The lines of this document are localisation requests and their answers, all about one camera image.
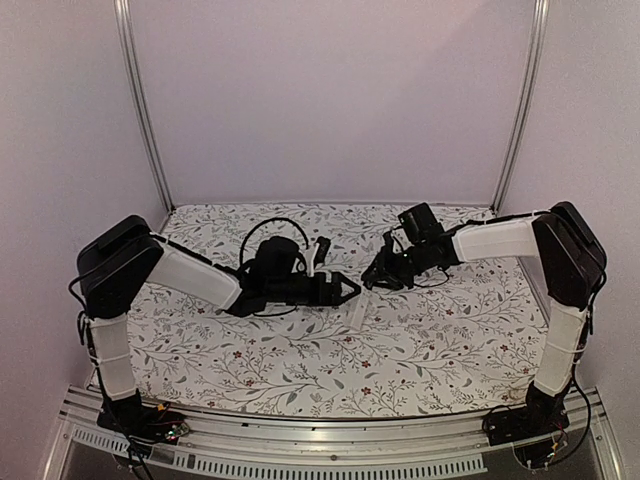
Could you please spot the left aluminium frame post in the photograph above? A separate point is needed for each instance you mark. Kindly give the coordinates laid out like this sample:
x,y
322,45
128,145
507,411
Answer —
x,y
122,10

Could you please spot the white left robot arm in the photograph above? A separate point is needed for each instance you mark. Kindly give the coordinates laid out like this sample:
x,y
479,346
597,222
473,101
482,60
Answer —
x,y
113,269

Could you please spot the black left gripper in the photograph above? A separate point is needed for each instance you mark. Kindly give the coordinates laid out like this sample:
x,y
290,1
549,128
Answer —
x,y
334,297

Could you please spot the floral patterned table mat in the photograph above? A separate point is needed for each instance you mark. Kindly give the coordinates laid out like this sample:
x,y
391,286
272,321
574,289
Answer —
x,y
467,339

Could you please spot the front aluminium rail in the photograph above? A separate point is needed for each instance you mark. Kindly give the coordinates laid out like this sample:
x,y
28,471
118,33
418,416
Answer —
x,y
229,445

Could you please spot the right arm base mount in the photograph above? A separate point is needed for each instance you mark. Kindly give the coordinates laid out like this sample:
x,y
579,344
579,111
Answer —
x,y
541,423

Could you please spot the aluminium frame post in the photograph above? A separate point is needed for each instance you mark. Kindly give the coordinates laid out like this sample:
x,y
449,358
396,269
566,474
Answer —
x,y
532,64
122,10

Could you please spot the white remote control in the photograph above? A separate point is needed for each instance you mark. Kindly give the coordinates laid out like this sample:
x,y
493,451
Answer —
x,y
357,317

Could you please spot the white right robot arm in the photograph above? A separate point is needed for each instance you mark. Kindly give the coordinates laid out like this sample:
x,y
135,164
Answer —
x,y
571,260

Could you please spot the right aluminium frame post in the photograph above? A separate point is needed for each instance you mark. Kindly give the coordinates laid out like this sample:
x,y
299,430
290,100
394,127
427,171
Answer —
x,y
532,64

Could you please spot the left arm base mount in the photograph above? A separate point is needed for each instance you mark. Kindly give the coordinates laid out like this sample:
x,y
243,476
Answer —
x,y
158,424

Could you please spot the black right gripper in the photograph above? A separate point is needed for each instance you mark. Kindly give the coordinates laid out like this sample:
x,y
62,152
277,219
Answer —
x,y
396,261

